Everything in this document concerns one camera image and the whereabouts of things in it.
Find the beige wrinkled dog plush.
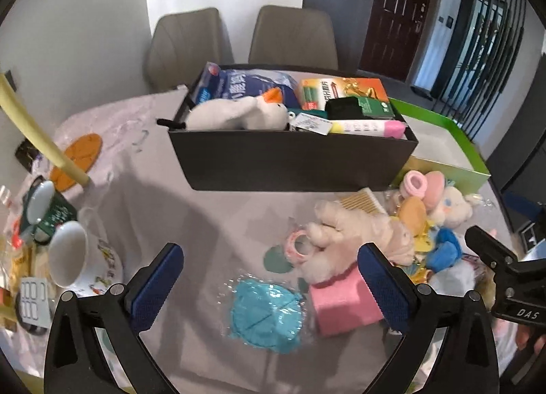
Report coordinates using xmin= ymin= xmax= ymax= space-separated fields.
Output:
xmin=300 ymin=201 xmax=415 ymax=285

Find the pink sponge block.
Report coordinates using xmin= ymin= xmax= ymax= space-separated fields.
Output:
xmin=309 ymin=265 xmax=383 ymax=337

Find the yellow plastic toy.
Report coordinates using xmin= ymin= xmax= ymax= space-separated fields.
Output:
xmin=414 ymin=230 xmax=435 ymax=253

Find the white printed mug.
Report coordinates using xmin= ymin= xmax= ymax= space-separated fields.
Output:
xmin=48 ymin=219 xmax=123 ymax=297

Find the blue plush toy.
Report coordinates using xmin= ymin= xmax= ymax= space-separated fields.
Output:
xmin=425 ymin=228 xmax=462 ymax=273

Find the orange round plush cushion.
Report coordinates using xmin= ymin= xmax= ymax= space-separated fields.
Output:
xmin=398 ymin=196 xmax=427 ymax=237

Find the cotton swab pack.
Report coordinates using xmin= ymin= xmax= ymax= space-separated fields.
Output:
xmin=340 ymin=188 xmax=387 ymax=215

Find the white cinnamoroll plush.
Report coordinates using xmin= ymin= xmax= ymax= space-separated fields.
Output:
xmin=429 ymin=186 xmax=484 ymax=230

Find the pink tape roll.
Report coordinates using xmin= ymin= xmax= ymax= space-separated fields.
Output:
xmin=399 ymin=171 xmax=428 ymax=199

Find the orange slice coaster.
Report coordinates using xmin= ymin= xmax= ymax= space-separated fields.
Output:
xmin=49 ymin=133 xmax=103 ymax=193

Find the pink white tube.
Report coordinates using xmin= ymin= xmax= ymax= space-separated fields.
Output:
xmin=329 ymin=120 xmax=407 ymax=139

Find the black storage box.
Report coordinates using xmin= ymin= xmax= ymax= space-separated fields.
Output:
xmin=167 ymin=63 xmax=419 ymax=194

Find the white duck plush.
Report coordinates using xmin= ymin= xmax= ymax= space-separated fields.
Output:
xmin=184 ymin=87 xmax=289 ymax=132

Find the orange green medicine box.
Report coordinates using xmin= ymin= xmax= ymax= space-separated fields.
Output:
xmin=299 ymin=77 xmax=395 ymax=120

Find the blue tissue pack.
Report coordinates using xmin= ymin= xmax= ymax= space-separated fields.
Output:
xmin=191 ymin=62 xmax=301 ymax=108

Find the left grey chair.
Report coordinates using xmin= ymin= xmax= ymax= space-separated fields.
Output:
xmin=143 ymin=8 xmax=234 ymax=92

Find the grey chair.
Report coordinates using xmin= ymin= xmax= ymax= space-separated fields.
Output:
xmin=143 ymin=8 xmax=234 ymax=92
xmin=248 ymin=5 xmax=339 ymax=70

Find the right grey chair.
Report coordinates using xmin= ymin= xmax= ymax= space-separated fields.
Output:
xmin=248 ymin=5 xmax=339 ymax=70

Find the dark wooden door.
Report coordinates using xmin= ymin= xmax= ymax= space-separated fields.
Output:
xmin=360 ymin=0 xmax=430 ymax=81

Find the pink washi tape ring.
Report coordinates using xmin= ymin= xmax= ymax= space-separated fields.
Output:
xmin=285 ymin=230 xmax=315 ymax=260

